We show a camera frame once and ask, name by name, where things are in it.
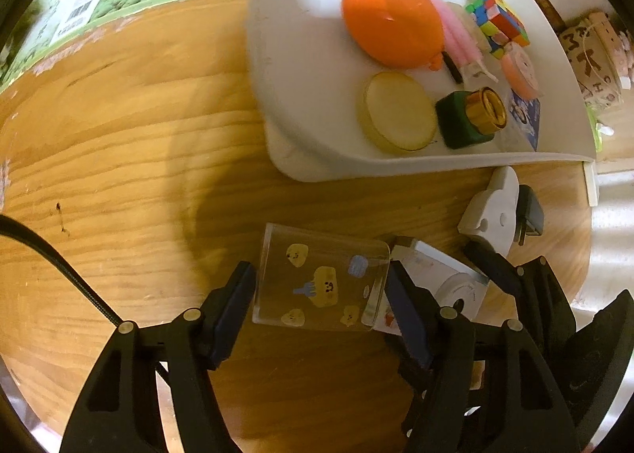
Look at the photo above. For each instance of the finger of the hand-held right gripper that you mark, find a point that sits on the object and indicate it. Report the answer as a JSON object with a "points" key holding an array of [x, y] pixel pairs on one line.
{"points": [[540, 299]]}

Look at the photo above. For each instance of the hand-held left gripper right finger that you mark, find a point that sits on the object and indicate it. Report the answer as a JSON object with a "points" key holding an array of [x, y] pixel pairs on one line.
{"points": [[403, 314]]}

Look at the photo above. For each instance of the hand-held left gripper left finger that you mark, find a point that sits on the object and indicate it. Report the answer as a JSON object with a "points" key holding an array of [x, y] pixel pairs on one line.
{"points": [[233, 314]]}

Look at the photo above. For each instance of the white camera box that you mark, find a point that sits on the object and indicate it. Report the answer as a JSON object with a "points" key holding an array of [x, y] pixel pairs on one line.
{"points": [[446, 279]]}

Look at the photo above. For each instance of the clear plastic box with stickers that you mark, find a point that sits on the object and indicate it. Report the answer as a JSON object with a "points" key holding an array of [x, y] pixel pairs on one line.
{"points": [[322, 284]]}

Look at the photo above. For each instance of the green jar with gold lid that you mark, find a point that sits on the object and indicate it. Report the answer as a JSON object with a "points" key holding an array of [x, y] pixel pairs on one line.
{"points": [[460, 119]]}

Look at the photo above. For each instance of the beige round case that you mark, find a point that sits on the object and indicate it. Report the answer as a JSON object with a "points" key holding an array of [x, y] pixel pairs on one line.
{"points": [[396, 109]]}

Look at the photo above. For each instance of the pink round case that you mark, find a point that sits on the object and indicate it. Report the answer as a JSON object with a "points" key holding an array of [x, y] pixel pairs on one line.
{"points": [[520, 69]]}

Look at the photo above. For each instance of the white storage bin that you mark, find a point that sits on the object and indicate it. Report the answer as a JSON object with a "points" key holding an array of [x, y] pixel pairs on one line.
{"points": [[307, 86]]}

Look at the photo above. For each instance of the pink hair roller clip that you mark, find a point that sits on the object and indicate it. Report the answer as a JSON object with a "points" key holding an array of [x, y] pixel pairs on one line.
{"points": [[458, 37]]}

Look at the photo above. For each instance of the colourful puzzle cube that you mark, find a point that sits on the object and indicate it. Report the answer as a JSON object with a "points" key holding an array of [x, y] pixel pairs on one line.
{"points": [[500, 22]]}

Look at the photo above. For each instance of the orange oval pouch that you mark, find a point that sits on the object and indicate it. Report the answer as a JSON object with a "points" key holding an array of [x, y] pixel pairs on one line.
{"points": [[391, 17]]}

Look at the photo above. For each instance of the black charger plug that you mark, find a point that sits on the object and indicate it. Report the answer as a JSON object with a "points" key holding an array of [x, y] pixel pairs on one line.
{"points": [[530, 215]]}

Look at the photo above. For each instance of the white plastic hook holder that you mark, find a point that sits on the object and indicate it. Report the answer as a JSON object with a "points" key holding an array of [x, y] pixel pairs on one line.
{"points": [[490, 215]]}

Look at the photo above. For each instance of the blue printed card box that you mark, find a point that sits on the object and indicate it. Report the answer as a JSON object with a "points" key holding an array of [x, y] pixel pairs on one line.
{"points": [[527, 121]]}

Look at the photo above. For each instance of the printed kraft paper bag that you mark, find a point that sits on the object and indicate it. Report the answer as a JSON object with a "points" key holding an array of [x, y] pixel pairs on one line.
{"points": [[594, 57]]}

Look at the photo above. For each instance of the white plastic frame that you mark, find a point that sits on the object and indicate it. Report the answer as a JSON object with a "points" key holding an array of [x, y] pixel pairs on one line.
{"points": [[592, 185]]}

